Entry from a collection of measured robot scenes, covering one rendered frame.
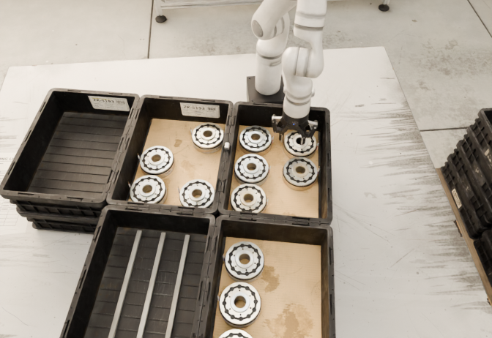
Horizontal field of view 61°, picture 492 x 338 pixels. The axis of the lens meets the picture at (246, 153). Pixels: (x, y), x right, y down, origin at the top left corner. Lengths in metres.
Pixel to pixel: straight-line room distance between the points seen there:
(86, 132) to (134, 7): 2.05
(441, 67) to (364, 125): 1.53
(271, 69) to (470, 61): 2.00
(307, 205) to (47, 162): 0.81
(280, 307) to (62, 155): 0.81
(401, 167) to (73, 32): 2.49
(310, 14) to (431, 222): 0.78
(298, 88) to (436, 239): 0.66
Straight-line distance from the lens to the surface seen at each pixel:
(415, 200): 1.48
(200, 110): 1.35
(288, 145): 1.30
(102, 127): 1.45
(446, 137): 2.66
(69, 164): 1.40
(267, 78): 1.45
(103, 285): 1.18
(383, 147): 1.56
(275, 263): 1.14
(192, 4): 3.13
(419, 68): 3.01
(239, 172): 1.23
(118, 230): 1.23
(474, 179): 2.06
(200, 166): 1.29
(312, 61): 1.03
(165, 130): 1.39
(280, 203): 1.22
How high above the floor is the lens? 1.90
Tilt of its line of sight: 55 degrees down
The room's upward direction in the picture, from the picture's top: straight up
